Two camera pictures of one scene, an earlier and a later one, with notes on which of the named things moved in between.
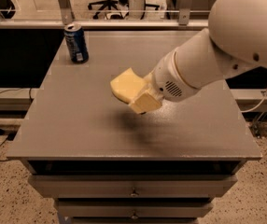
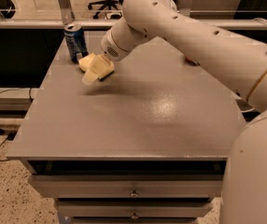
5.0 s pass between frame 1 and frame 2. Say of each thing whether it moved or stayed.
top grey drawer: stayed
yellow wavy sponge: moved
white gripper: moved
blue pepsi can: stayed
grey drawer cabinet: stayed
